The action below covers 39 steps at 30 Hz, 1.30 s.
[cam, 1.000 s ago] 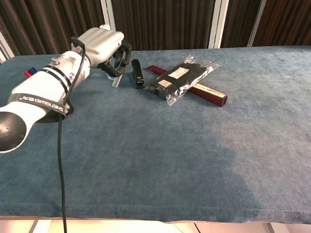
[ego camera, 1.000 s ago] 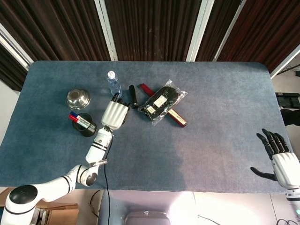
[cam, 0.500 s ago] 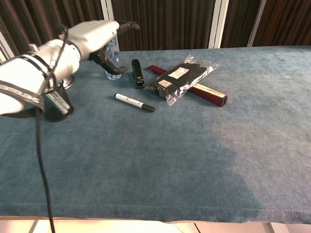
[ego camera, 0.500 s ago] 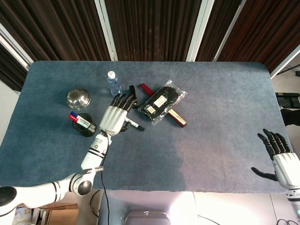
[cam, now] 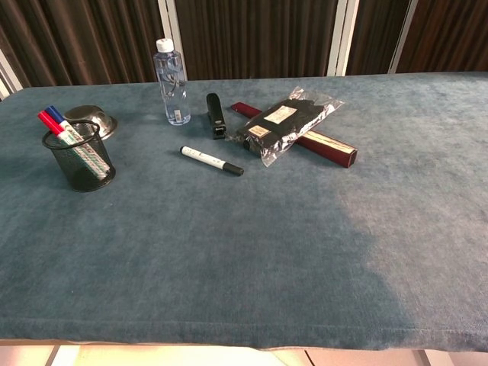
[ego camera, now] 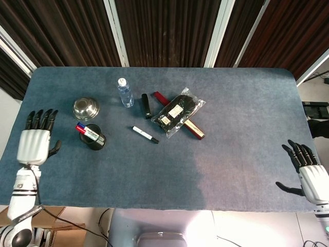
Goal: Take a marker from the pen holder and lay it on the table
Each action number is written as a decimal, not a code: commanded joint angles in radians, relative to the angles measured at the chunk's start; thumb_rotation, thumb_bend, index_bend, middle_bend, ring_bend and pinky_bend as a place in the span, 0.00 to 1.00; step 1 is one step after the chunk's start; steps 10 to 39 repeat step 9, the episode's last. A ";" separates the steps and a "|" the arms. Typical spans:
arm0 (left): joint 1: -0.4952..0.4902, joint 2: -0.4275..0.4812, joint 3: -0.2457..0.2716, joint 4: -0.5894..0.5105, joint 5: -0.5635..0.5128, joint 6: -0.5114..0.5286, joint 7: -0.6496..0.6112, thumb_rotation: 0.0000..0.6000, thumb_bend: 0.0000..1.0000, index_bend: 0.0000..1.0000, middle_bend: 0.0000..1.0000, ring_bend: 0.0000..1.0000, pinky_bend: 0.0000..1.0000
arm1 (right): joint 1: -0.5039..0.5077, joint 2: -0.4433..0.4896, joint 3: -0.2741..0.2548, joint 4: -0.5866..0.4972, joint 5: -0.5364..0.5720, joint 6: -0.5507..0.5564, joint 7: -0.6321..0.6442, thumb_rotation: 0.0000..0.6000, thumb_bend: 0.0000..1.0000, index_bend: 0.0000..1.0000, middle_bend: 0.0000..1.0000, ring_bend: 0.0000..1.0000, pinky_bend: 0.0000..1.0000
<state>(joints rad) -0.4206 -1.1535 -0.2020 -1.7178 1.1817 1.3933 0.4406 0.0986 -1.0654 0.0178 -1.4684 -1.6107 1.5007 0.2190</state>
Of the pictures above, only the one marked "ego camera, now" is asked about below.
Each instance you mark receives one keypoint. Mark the black marker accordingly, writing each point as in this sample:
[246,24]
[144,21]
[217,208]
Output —
[145,134]

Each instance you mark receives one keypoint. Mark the clear plastic water bottle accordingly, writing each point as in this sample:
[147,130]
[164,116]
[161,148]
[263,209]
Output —
[125,94]

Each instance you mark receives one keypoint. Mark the blue table cloth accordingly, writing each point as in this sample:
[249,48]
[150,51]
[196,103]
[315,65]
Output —
[164,167]

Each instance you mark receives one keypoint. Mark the stainless steel bowl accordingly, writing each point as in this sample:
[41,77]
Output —
[86,109]

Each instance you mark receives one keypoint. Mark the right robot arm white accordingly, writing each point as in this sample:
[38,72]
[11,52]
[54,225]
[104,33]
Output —
[322,216]

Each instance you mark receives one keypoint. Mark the black equipment case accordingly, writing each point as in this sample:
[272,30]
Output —
[317,109]

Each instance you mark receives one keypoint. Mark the black round pen holder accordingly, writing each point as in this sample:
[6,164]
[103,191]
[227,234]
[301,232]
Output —
[95,142]

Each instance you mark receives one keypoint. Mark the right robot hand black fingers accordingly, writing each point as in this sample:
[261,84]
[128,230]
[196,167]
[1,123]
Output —
[314,180]

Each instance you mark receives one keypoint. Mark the red whiteboard marker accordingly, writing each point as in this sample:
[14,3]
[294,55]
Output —
[87,133]

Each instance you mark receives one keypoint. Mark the clear bag with black item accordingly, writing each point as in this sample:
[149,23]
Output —
[177,110]

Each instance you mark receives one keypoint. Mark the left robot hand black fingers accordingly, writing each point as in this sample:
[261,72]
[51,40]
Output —
[33,144]

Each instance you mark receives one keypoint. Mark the black cloth bundle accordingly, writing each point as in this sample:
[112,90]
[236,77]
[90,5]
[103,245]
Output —
[320,127]

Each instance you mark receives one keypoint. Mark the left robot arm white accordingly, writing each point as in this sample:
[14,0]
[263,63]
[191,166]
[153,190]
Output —
[21,195]

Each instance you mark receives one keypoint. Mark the brown cardboard box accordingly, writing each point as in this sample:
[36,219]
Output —
[61,226]

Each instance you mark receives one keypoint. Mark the long dark red box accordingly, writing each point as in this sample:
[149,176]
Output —
[195,128]

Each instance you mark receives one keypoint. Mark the blue whiteboard marker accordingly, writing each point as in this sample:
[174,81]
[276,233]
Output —
[92,132]

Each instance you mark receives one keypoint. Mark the black stapler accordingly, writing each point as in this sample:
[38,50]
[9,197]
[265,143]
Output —
[146,106]

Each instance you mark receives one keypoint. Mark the grey robot torso base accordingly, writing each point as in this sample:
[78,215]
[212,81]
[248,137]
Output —
[159,226]

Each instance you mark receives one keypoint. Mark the white metal frame post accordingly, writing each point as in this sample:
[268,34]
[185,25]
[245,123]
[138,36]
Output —
[117,31]
[216,33]
[15,49]
[253,31]

